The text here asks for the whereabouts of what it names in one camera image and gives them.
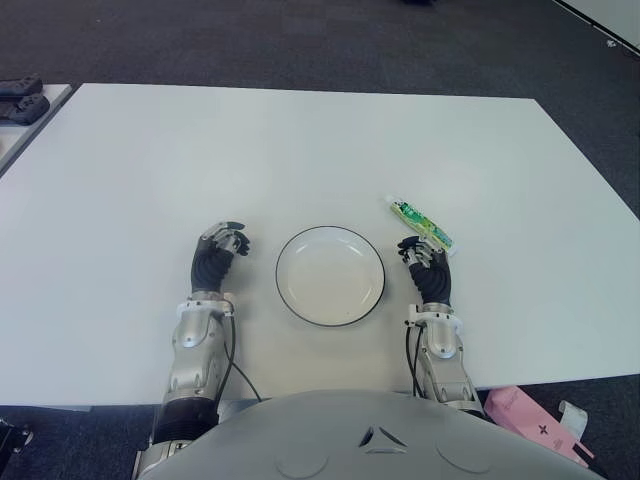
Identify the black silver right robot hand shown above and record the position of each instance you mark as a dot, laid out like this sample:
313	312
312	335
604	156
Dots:
434	277

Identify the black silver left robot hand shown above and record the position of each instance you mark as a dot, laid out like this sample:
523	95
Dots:
210	265

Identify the green white toothpaste tube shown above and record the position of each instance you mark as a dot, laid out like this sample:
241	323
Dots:
420	220

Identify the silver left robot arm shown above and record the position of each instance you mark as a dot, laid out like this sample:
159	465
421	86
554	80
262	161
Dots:
192	350

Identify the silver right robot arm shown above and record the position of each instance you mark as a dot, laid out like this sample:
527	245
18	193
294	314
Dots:
445	360

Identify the white plate with black rim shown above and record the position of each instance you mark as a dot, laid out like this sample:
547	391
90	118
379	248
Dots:
330	277

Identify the grey robot torso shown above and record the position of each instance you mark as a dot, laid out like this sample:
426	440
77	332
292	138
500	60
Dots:
370	440

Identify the pink cardboard box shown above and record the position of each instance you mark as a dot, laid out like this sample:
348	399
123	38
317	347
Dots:
530	425

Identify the grey side table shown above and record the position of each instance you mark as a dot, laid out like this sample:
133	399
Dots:
30	135

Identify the black game controller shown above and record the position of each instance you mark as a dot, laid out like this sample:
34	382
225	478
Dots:
25	109
20	85

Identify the black device on floor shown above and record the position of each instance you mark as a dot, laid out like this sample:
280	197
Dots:
12	435

